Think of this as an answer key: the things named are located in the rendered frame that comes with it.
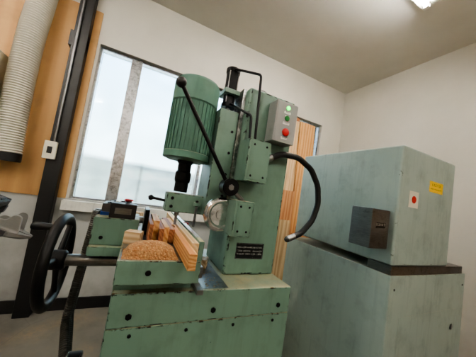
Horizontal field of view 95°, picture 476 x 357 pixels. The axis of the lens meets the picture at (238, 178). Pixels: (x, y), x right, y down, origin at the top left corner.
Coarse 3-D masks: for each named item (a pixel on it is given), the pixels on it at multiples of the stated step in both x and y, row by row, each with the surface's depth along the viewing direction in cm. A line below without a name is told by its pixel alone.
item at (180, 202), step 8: (168, 192) 79; (168, 200) 79; (176, 200) 80; (184, 200) 81; (192, 200) 83; (200, 200) 84; (168, 208) 79; (176, 208) 80; (184, 208) 81; (192, 208) 83; (200, 208) 84
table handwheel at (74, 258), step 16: (64, 224) 65; (48, 240) 59; (64, 240) 72; (48, 256) 57; (64, 256) 68; (80, 256) 70; (96, 256) 72; (112, 256) 74; (64, 272) 77; (32, 288) 55; (32, 304) 57; (48, 304) 64
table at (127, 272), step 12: (96, 252) 68; (108, 252) 70; (120, 252) 58; (120, 264) 52; (132, 264) 54; (144, 264) 55; (156, 264) 56; (168, 264) 57; (180, 264) 58; (120, 276) 52; (132, 276) 54; (144, 276) 55; (156, 276) 56; (168, 276) 57; (180, 276) 58; (192, 276) 60
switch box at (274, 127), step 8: (272, 104) 86; (280, 104) 83; (288, 104) 84; (272, 112) 85; (280, 112) 83; (296, 112) 86; (272, 120) 83; (280, 120) 83; (296, 120) 86; (272, 128) 82; (280, 128) 83; (288, 128) 84; (272, 136) 82; (280, 136) 83; (288, 136) 84; (280, 144) 87; (288, 144) 85
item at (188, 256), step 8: (176, 232) 74; (176, 240) 69; (184, 240) 65; (176, 248) 67; (184, 248) 58; (192, 248) 58; (184, 256) 57; (192, 256) 53; (184, 264) 55; (192, 264) 53
